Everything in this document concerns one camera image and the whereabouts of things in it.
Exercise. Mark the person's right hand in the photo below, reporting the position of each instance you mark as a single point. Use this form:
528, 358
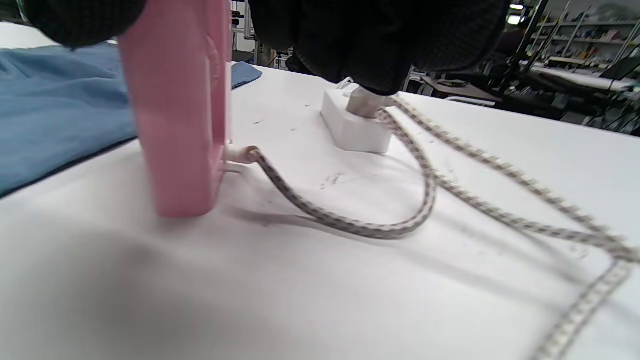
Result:
375, 40

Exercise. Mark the pink electric iron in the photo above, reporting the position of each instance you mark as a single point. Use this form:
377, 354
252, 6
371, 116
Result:
175, 125

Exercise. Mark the blue pillowcase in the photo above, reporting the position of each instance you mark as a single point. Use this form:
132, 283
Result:
60, 110

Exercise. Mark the brown side table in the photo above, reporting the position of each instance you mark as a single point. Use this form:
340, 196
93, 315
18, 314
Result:
465, 92

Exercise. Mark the white storage shelf rack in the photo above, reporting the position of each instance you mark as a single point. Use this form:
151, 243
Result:
580, 37

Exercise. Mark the white power strip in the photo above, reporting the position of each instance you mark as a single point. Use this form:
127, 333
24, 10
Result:
355, 132

